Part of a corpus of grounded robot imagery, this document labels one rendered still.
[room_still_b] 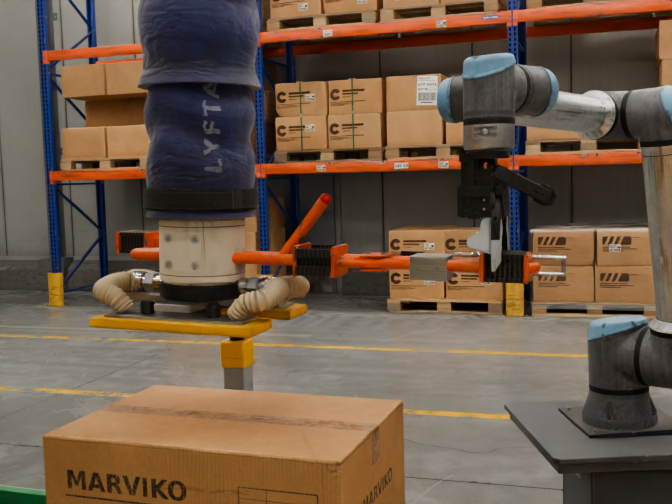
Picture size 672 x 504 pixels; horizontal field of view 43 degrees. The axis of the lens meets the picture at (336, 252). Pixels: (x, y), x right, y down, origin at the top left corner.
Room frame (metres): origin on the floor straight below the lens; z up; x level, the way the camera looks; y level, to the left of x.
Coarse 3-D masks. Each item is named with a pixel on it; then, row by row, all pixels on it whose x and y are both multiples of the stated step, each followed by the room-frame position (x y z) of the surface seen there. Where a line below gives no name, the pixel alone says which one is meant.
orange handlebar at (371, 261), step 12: (156, 240) 1.99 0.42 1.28; (132, 252) 1.70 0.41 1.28; (144, 252) 1.69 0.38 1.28; (156, 252) 1.68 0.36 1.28; (252, 252) 1.66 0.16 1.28; (264, 252) 1.65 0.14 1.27; (276, 252) 1.65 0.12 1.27; (372, 252) 1.59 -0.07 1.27; (384, 252) 1.56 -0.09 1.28; (264, 264) 1.61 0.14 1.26; (276, 264) 1.60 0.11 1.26; (288, 264) 1.59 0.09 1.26; (348, 264) 1.55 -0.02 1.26; (360, 264) 1.54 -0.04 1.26; (372, 264) 1.54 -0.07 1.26; (384, 264) 1.53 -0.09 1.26; (396, 264) 1.52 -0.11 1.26; (408, 264) 1.51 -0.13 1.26; (456, 264) 1.49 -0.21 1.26; (468, 264) 1.48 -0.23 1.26
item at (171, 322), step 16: (144, 304) 1.60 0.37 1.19; (208, 304) 1.56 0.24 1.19; (96, 320) 1.59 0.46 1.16; (112, 320) 1.58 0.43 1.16; (128, 320) 1.57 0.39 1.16; (144, 320) 1.56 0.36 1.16; (160, 320) 1.56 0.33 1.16; (176, 320) 1.55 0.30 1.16; (192, 320) 1.54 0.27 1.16; (208, 320) 1.54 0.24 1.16; (224, 320) 1.54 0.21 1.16; (256, 320) 1.56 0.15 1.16; (240, 336) 1.50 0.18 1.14
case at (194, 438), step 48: (48, 432) 1.57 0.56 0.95; (96, 432) 1.56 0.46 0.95; (144, 432) 1.56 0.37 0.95; (192, 432) 1.55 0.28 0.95; (240, 432) 1.54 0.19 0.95; (288, 432) 1.53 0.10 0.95; (336, 432) 1.52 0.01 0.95; (384, 432) 1.60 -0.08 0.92; (48, 480) 1.56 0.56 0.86; (96, 480) 1.52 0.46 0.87; (144, 480) 1.49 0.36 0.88; (192, 480) 1.45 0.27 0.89; (240, 480) 1.42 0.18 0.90; (288, 480) 1.39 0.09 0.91; (336, 480) 1.36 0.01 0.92; (384, 480) 1.59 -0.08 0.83
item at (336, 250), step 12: (300, 252) 1.56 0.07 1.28; (312, 252) 1.55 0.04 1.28; (324, 252) 1.55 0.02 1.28; (336, 252) 1.56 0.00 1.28; (300, 264) 1.57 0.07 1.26; (312, 264) 1.56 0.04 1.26; (324, 264) 1.55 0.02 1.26; (336, 264) 1.56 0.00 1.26; (324, 276) 1.55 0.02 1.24; (336, 276) 1.56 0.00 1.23
